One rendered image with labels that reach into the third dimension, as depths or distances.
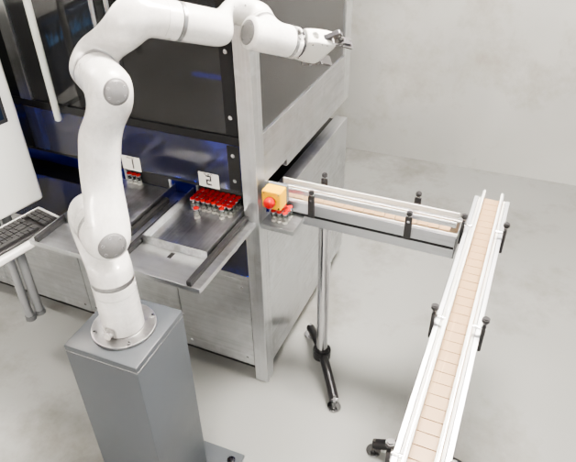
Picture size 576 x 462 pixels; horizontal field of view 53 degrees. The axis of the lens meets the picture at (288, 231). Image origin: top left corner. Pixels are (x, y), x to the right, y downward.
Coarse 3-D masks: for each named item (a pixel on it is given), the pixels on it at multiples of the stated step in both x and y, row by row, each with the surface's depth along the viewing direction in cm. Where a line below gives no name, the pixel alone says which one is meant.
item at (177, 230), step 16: (192, 192) 224; (176, 208) 216; (240, 208) 218; (160, 224) 208; (176, 224) 210; (192, 224) 210; (208, 224) 210; (224, 224) 209; (144, 240) 200; (160, 240) 197; (176, 240) 202; (192, 240) 201; (208, 240) 201
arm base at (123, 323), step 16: (128, 288) 158; (96, 304) 160; (112, 304) 157; (128, 304) 160; (96, 320) 171; (112, 320) 161; (128, 320) 162; (144, 320) 171; (96, 336) 166; (112, 336) 164; (128, 336) 165; (144, 336) 166
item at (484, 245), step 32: (480, 224) 199; (480, 256) 184; (448, 288) 171; (480, 288) 166; (448, 320) 157; (480, 320) 160; (448, 352) 151; (416, 384) 142; (448, 384) 142; (416, 416) 130; (448, 416) 130; (416, 448) 128; (448, 448) 128
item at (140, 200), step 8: (128, 184) 234; (136, 184) 233; (144, 184) 233; (128, 192) 228; (136, 192) 228; (144, 192) 228; (152, 192) 228; (160, 192) 228; (168, 192) 224; (128, 200) 224; (136, 200) 224; (144, 200) 224; (152, 200) 224; (160, 200) 220; (128, 208) 219; (136, 208) 219; (144, 208) 219; (136, 216) 208
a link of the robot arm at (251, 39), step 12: (252, 24) 143; (264, 24) 144; (276, 24) 147; (240, 36) 148; (252, 36) 144; (264, 36) 144; (276, 36) 146; (288, 36) 148; (252, 48) 145; (264, 48) 146; (276, 48) 148; (288, 48) 150
